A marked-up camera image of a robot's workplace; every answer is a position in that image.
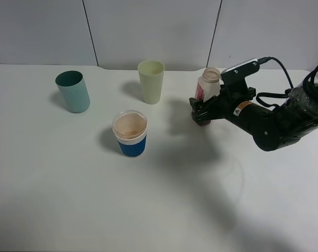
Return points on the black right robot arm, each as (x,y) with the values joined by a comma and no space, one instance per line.
(274,120)

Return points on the clear plastic drink bottle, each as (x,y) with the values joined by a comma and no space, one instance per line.
(208,85)

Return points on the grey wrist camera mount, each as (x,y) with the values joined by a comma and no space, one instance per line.
(234,77)

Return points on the clear cup with blue sleeve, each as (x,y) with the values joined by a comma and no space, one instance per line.
(130,129)

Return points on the teal plastic cup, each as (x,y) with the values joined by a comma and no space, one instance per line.
(72,87)

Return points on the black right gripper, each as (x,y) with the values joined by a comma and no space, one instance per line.
(234,108)

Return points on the pale yellow plastic cup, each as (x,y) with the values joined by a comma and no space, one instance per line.
(151,73)

